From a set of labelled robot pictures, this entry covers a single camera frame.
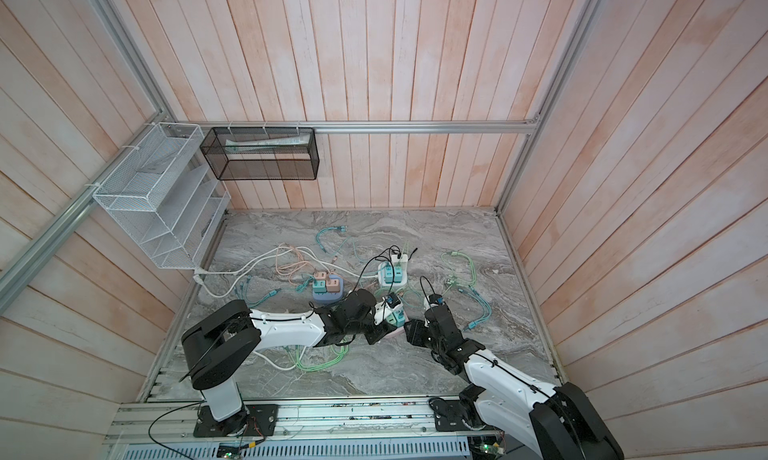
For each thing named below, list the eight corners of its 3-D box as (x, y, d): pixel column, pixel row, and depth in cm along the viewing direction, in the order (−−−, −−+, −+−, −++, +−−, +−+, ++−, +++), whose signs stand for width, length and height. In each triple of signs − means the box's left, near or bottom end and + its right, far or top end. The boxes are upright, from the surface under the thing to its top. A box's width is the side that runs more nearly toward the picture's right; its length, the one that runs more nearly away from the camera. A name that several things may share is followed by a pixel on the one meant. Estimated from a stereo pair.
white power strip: (378, 290, 99) (378, 274, 91) (378, 271, 104) (378, 254, 96) (406, 290, 99) (408, 274, 91) (405, 271, 104) (407, 254, 96)
